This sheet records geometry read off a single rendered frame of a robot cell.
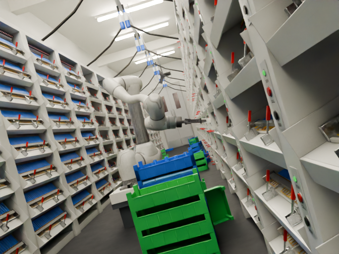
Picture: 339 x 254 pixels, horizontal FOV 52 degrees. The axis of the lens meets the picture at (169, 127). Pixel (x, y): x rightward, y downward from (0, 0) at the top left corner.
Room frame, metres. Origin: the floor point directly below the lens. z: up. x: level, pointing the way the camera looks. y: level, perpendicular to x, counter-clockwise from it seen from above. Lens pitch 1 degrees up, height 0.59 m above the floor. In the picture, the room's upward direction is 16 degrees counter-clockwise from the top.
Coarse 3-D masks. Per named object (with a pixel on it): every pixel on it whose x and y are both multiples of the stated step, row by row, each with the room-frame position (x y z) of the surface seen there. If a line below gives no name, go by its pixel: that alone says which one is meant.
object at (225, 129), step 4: (228, 120) 1.94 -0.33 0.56; (224, 124) 1.95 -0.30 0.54; (228, 124) 1.94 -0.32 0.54; (220, 128) 1.95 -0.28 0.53; (224, 128) 1.95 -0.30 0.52; (228, 128) 1.93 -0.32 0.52; (220, 132) 1.95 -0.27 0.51; (224, 132) 1.76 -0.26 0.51; (228, 132) 1.76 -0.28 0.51; (232, 132) 1.35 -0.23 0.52; (224, 136) 1.80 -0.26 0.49; (228, 136) 1.63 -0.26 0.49; (232, 136) 1.49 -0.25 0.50; (228, 140) 1.74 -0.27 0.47; (232, 140) 1.52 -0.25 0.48; (236, 144) 1.45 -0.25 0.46
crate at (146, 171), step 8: (192, 152) 1.67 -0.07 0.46; (160, 160) 1.87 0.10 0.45; (168, 160) 1.87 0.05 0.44; (176, 160) 1.67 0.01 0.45; (184, 160) 1.67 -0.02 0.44; (192, 160) 1.67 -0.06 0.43; (136, 168) 1.68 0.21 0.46; (144, 168) 1.68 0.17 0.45; (152, 168) 1.67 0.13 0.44; (160, 168) 1.67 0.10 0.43; (168, 168) 1.67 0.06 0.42; (176, 168) 1.67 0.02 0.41; (136, 176) 1.68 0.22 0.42; (144, 176) 1.68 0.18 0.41; (152, 176) 1.68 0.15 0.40
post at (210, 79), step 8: (184, 8) 2.01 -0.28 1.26; (192, 8) 1.95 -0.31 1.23; (192, 16) 1.95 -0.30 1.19; (192, 24) 1.95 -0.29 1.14; (200, 40) 1.95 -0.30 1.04; (200, 48) 1.95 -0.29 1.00; (200, 56) 1.95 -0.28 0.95; (208, 80) 1.95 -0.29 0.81; (208, 88) 1.95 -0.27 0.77; (224, 104) 1.95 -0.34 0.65; (216, 112) 1.95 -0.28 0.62; (224, 112) 1.95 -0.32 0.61; (224, 120) 1.95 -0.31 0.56; (224, 144) 1.95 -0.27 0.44; (232, 144) 1.95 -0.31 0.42; (232, 152) 1.95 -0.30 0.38; (240, 184) 1.95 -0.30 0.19; (240, 200) 1.97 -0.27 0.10; (248, 216) 1.95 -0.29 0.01
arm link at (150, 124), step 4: (148, 116) 2.30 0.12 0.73; (164, 116) 2.26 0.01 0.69; (144, 120) 2.30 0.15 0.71; (148, 120) 2.28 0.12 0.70; (152, 120) 2.24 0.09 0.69; (156, 120) 2.23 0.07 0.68; (160, 120) 2.24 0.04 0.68; (164, 120) 2.26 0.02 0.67; (148, 124) 2.28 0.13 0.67; (152, 124) 2.26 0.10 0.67; (156, 124) 2.26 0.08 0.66; (160, 124) 2.26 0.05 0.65; (164, 124) 2.27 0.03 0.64; (148, 128) 2.29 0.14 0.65; (152, 128) 2.28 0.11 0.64; (156, 128) 2.28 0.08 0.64; (160, 128) 2.28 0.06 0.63; (164, 128) 2.29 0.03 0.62
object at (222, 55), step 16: (208, 0) 1.25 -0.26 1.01; (208, 16) 1.25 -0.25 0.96; (240, 32) 1.24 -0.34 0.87; (224, 48) 1.25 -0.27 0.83; (240, 48) 1.25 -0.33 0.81; (224, 64) 1.25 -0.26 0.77; (240, 96) 1.25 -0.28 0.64; (256, 96) 1.25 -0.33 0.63; (240, 112) 1.25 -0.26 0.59; (240, 144) 1.25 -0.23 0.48; (256, 160) 1.25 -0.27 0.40
